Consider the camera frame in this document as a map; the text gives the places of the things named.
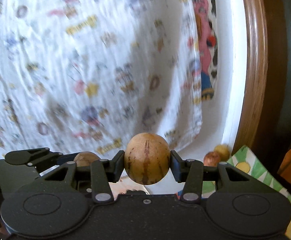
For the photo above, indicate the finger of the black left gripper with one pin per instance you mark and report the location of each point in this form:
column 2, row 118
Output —
column 31, row 157

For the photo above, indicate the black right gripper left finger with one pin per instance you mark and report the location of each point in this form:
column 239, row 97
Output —
column 59, row 201

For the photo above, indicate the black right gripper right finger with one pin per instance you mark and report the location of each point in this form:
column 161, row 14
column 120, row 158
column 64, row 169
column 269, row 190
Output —
column 223, row 201

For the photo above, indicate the striped pepino melon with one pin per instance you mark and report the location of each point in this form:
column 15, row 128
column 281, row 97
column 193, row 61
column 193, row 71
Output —
column 83, row 159
column 147, row 158

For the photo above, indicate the reddish brown round fruit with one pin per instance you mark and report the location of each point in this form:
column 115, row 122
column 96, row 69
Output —
column 212, row 159

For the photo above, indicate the yellow fruit behind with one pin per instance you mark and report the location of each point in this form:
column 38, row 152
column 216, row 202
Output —
column 223, row 151

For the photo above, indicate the colourful anime drawing sheet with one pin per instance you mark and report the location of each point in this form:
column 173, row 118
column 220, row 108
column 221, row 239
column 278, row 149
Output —
column 126, row 186

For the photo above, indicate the white cartoon print cloth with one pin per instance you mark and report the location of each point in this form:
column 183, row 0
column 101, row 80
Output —
column 87, row 75

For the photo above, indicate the wooden frame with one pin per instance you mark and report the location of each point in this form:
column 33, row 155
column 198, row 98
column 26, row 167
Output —
column 267, row 59

